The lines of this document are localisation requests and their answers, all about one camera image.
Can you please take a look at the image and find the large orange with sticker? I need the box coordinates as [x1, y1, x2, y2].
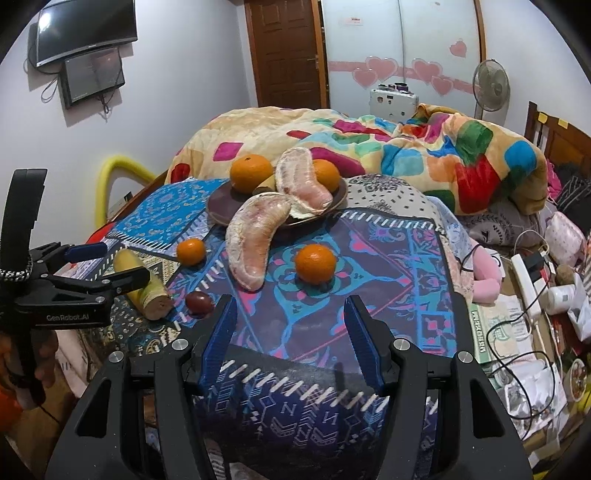
[312, 159, 341, 193]

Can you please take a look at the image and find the white box appliance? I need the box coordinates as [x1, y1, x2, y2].
[369, 83, 419, 123]

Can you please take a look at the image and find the yellow pomelo rind piece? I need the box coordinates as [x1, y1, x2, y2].
[113, 248, 173, 321]

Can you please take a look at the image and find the large orange with stem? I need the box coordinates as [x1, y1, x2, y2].
[229, 155, 273, 194]

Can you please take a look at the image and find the person's left hand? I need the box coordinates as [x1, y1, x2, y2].
[1, 330, 58, 410]

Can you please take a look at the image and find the pink plush toy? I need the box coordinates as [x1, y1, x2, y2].
[461, 240, 503, 305]

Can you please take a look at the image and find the small tangerine right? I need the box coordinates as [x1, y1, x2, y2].
[294, 244, 337, 285]

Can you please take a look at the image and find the frosted wardrobe with hearts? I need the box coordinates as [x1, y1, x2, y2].
[321, 0, 481, 117]

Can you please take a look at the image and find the dark purple round plate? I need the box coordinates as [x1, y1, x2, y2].
[206, 179, 348, 229]

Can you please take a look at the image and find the purple patterned mat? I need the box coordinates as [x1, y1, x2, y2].
[110, 207, 472, 480]

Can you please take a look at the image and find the black white striped bag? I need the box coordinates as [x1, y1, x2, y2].
[556, 175, 590, 222]

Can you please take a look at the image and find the wooden bed headboard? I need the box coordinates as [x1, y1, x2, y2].
[524, 101, 591, 178]

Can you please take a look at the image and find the white power strip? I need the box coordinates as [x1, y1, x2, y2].
[511, 252, 546, 324]

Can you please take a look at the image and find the brown wooden door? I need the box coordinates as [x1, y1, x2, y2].
[245, 0, 329, 109]

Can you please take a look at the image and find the peeled pomelo segment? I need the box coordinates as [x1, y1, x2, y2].
[274, 147, 332, 219]
[223, 191, 293, 293]

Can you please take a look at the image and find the small dark wall monitor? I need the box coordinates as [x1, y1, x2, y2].
[59, 48, 125, 109]

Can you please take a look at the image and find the small tangerine left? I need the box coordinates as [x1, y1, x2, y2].
[176, 238, 206, 267]

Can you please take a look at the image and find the colourful patchwork fleece blanket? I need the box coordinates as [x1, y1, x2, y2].
[166, 104, 548, 215]

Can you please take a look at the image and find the wall mounted television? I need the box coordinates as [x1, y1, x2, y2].
[30, 0, 137, 68]

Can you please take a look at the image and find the white standing fan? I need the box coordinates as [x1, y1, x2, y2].
[472, 59, 511, 119]

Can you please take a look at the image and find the blue patterned cloth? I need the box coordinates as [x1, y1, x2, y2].
[106, 178, 225, 256]

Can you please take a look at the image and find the yellow foam tube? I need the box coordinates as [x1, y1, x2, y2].
[93, 154, 156, 228]

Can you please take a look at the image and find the small tangerine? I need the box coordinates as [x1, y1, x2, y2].
[176, 238, 206, 267]
[294, 244, 337, 285]

